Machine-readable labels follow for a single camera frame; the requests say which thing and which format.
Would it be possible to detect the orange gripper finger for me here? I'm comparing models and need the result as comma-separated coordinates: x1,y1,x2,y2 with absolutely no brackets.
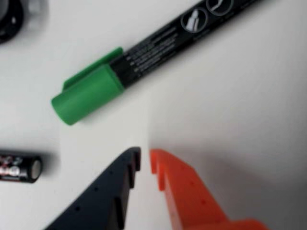
149,148,270,230

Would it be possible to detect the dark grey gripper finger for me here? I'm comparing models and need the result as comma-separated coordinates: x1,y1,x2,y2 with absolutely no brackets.
45,147,142,230

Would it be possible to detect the green marker with black barrel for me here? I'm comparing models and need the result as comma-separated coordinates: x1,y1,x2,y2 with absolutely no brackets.
50,0,272,127

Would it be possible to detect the black AA battery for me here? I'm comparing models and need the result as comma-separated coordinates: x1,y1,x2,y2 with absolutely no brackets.
0,149,43,184

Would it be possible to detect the black ring-shaped clip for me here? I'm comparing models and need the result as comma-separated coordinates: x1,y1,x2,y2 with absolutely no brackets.
0,0,27,45

